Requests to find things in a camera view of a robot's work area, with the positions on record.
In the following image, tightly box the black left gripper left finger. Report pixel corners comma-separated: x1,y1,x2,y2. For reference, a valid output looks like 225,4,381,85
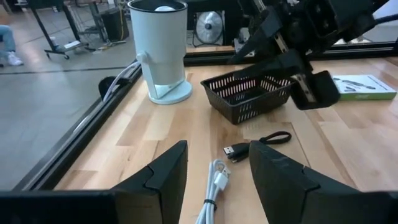
111,139,189,224

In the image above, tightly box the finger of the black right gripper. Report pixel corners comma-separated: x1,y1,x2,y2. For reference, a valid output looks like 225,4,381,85
232,49,308,81
228,11,284,65

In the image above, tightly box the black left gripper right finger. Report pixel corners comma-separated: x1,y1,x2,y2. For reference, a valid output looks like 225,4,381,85
248,140,366,224

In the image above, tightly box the white product box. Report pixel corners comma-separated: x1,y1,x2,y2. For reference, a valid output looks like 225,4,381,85
332,73,397,101

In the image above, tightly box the white braided USB cable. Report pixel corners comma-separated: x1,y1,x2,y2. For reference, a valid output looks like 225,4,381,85
195,159,231,224

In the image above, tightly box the short black looped USB cable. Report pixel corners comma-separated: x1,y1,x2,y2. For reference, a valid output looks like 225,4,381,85
223,131,292,163

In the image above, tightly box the black perforated plastic basket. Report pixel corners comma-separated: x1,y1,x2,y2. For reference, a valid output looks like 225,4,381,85
200,70,295,125

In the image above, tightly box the round floor fan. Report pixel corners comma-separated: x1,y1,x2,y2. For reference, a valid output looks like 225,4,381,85
192,11,225,47

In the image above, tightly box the white cylindrical desk lamp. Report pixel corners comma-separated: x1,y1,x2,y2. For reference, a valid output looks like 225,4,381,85
127,0,193,105

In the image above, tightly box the black floor box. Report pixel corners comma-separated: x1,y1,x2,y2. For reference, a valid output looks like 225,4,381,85
101,6,130,42

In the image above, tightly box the black wheeled stand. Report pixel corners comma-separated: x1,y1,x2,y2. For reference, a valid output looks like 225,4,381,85
29,0,96,60

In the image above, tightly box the person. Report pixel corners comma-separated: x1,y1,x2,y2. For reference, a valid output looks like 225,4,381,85
0,24,24,67

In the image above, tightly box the black aluminium table frame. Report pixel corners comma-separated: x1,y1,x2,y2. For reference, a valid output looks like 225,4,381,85
12,40,398,191

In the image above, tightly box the white lamp cable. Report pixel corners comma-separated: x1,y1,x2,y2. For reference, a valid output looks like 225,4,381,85
102,60,142,103

